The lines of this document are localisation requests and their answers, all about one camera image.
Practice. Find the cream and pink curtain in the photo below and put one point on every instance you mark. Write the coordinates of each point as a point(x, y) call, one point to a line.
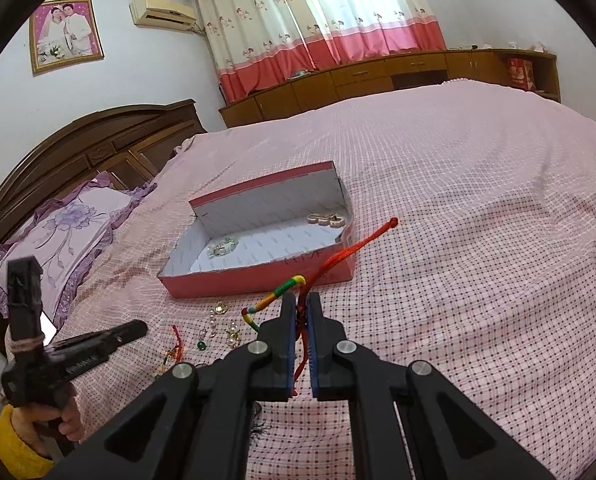
point(318, 20)

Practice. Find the red gift box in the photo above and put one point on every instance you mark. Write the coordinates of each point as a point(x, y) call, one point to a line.
point(520, 74)

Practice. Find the pearl drop earring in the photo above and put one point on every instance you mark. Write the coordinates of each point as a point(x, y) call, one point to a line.
point(212, 324)

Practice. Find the cream wall air conditioner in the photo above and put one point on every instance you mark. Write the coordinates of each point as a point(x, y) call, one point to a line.
point(163, 12)

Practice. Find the dark wooden headboard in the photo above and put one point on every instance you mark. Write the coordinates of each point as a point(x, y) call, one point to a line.
point(78, 145)

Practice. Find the green bead earring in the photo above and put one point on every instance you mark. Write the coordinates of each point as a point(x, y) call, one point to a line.
point(202, 345)

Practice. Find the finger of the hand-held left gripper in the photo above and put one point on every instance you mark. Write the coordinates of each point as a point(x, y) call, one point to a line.
point(118, 334)

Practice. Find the person's left forearm yellow sleeve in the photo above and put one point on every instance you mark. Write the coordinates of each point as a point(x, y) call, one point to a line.
point(13, 452)

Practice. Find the long wooden cabinet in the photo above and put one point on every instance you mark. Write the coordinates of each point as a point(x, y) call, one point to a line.
point(367, 77)

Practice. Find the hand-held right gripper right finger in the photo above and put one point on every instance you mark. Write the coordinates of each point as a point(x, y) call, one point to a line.
point(313, 345)

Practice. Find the person's left hand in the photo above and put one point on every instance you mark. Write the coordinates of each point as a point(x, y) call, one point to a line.
point(70, 422)

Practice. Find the pearl gold brooch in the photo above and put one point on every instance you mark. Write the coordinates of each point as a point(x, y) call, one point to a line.
point(233, 334)

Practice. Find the pink cardboard box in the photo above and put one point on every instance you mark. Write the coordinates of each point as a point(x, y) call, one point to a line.
point(238, 285)

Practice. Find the framed wedding photo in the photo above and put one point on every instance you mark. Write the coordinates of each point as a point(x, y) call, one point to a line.
point(67, 35)

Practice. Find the purple floral pillow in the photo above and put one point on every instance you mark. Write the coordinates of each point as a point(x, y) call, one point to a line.
point(63, 240)

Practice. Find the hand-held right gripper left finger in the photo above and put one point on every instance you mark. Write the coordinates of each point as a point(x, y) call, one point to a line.
point(292, 345)

